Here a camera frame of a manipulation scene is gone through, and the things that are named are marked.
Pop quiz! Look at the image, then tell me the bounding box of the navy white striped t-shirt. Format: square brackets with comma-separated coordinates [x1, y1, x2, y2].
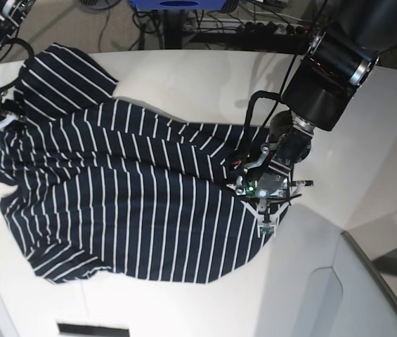
[0, 44, 270, 284]

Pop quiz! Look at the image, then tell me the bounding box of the power strip with red light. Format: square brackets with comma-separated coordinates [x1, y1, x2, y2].
[236, 21, 308, 37]

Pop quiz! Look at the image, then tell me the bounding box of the blue plastic bin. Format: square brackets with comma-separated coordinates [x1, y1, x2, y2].
[129, 0, 226, 11]

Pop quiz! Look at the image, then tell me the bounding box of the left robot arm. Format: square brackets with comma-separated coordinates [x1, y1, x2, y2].
[231, 1, 397, 234]

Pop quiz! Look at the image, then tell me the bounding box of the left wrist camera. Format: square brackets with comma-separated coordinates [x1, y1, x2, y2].
[257, 225, 276, 238]

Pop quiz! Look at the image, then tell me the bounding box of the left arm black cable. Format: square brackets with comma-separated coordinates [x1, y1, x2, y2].
[242, 89, 290, 169]

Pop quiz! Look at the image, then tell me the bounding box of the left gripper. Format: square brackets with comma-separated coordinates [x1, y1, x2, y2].
[233, 175, 314, 228]

